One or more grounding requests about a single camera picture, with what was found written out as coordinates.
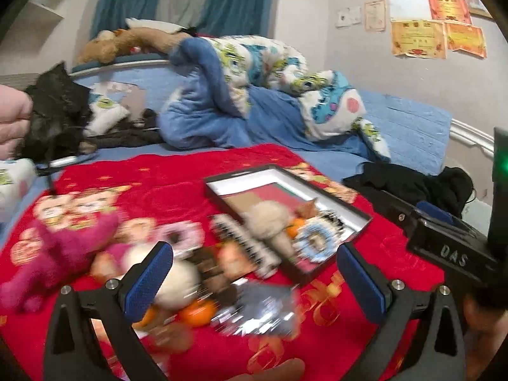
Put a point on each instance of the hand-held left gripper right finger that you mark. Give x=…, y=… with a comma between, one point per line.
x=361, y=283

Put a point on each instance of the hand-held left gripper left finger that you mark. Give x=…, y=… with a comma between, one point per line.
x=147, y=281

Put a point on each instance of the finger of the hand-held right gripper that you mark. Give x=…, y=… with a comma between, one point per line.
x=401, y=217
x=434, y=211

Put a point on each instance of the blue white crochet scrunchie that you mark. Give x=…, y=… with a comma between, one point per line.
x=305, y=242

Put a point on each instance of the cream crochet scrunchie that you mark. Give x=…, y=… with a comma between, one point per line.
x=331, y=220

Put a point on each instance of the tangerine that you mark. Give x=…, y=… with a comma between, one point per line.
x=196, y=312
x=295, y=228
x=146, y=317

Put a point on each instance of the beige plush toy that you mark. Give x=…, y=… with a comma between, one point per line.
x=266, y=218

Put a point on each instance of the black cardboard box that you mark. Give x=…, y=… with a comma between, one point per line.
x=254, y=190

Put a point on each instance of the person's right hand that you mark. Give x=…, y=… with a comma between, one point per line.
x=482, y=325

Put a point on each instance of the cream plush toy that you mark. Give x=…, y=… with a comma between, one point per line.
x=178, y=281

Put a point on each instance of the black clothing pile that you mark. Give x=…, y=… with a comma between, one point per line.
x=397, y=182

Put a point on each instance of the purple crochet scrunchie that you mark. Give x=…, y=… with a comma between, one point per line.
x=178, y=230

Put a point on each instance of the dark brown scrunchie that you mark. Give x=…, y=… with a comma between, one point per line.
x=212, y=274

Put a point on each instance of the magenta plush toy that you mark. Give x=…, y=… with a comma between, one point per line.
x=59, y=254

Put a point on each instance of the red printed blanket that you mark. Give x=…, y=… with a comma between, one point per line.
x=166, y=182

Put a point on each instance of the white fuzzy hair clip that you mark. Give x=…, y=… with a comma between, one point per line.
x=246, y=246

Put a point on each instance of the clear plastic bag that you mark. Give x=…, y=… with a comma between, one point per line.
x=258, y=305

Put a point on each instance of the white stick device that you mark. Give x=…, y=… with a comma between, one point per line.
x=62, y=161

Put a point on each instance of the black garment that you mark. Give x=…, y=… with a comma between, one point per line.
x=127, y=135

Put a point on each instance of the large white printed pillow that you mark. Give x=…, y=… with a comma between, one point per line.
x=14, y=190

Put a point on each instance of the blue monster print blanket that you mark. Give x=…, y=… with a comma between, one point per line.
x=198, y=119

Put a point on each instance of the yellow certificate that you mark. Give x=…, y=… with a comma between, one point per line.
x=416, y=39
x=466, y=39

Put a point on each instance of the small monster print pillow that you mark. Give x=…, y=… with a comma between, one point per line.
x=105, y=111

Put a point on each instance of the black puffer jacket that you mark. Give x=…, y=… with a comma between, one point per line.
x=55, y=107

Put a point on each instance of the red orange certificate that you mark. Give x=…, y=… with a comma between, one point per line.
x=449, y=9

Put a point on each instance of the pale pink certificate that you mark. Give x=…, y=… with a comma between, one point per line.
x=375, y=15

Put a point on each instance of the white paper sheet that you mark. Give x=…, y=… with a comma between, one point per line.
x=408, y=8

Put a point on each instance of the small white certificate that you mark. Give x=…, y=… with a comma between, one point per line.
x=349, y=16

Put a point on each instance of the blue bed headboard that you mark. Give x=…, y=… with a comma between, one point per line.
x=119, y=75

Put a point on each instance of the pink quilt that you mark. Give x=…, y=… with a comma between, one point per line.
x=12, y=119

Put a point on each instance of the brown teddy bear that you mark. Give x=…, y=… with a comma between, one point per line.
x=135, y=41

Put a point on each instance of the white soft toy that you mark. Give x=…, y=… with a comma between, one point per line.
x=151, y=24

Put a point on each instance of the teal curtain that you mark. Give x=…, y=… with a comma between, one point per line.
x=242, y=0
x=127, y=0

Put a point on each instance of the white wall shelf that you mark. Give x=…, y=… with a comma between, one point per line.
x=47, y=6

